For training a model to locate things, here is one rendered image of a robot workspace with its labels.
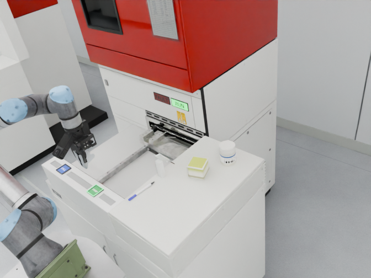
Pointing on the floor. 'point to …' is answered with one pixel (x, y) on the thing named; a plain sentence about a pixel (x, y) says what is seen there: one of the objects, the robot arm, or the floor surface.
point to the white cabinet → (239, 246)
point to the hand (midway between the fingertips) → (83, 166)
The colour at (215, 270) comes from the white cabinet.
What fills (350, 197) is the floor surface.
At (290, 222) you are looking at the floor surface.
